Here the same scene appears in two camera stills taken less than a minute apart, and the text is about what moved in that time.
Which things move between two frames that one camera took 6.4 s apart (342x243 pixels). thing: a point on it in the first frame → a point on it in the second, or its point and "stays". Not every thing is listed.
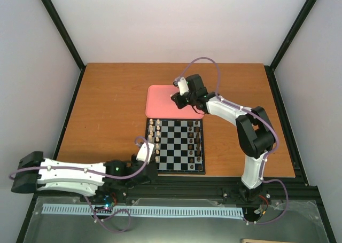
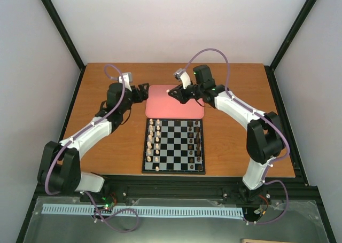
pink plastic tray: (160, 104) stays
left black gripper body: (132, 185) → (137, 99)
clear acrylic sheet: (296, 221) stays
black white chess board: (178, 144) stays
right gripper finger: (180, 101) → (177, 95)
